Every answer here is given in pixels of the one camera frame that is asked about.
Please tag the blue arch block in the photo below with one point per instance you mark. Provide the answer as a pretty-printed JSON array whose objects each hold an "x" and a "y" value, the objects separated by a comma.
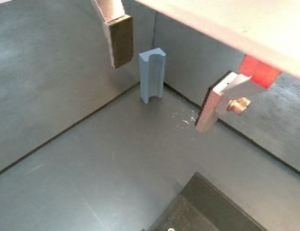
[{"x": 151, "y": 70}]

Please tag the black curved stand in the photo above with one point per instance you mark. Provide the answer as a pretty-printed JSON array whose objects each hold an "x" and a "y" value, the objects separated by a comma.
[{"x": 203, "y": 209}]

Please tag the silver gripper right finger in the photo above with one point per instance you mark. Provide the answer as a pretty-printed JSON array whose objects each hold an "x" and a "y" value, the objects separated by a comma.
[{"x": 227, "y": 95}]

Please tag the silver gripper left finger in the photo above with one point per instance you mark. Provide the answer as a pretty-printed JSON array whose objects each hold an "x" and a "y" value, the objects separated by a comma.
[{"x": 118, "y": 30}]

